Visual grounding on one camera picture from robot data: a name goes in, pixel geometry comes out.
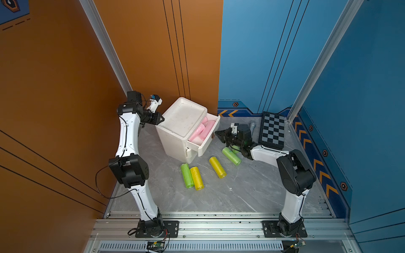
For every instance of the green roll with label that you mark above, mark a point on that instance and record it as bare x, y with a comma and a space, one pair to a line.
231, 156

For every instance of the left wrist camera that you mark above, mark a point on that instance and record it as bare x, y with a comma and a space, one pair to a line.
155, 102

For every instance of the green circuit board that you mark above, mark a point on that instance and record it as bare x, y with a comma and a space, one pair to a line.
155, 246
296, 246

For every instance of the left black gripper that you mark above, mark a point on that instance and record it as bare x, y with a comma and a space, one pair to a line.
157, 116

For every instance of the white drawer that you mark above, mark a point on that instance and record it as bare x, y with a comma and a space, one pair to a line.
199, 145

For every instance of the right aluminium corner post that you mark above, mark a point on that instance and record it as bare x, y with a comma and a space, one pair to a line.
345, 19

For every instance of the left aluminium corner post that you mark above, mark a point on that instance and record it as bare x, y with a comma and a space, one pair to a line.
100, 30

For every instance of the yellow roll right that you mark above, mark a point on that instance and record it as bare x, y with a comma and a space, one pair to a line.
217, 167

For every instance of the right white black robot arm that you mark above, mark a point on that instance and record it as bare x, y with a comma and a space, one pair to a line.
296, 173

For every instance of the left green circuit board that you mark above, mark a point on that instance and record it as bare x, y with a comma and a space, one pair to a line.
155, 246

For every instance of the right green circuit board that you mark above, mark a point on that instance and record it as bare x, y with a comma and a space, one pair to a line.
296, 246

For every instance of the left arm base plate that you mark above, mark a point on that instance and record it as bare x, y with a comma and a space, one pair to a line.
161, 229

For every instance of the white three-drawer cabinet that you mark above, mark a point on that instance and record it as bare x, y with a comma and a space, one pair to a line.
181, 119

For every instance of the green roll leftmost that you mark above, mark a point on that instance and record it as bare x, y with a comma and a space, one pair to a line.
187, 176

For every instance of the silver toy microphone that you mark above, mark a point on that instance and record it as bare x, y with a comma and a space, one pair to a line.
252, 126

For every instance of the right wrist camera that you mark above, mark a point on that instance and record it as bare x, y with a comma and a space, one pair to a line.
234, 127

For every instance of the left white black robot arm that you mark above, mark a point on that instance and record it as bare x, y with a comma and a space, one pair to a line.
129, 168

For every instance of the green roll near microphone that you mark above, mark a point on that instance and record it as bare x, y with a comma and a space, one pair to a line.
235, 149

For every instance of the aluminium corner post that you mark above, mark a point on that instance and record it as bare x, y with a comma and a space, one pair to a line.
345, 19
100, 30

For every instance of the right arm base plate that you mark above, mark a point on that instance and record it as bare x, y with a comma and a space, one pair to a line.
276, 229

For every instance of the black silver chessboard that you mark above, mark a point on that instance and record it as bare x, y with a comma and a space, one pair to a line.
272, 131

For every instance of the yellow roll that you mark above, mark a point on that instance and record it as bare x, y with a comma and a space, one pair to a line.
217, 167
197, 179

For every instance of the aluminium mounting rail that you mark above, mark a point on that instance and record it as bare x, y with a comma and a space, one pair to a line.
203, 232

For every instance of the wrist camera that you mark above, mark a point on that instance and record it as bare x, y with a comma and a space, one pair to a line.
155, 102
234, 127

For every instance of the yellow roll left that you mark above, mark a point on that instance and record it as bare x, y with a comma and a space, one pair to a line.
197, 179

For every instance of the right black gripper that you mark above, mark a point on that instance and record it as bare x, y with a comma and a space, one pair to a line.
224, 136

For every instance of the pink roll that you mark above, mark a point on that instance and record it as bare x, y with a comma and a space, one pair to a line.
197, 132
203, 122
207, 130

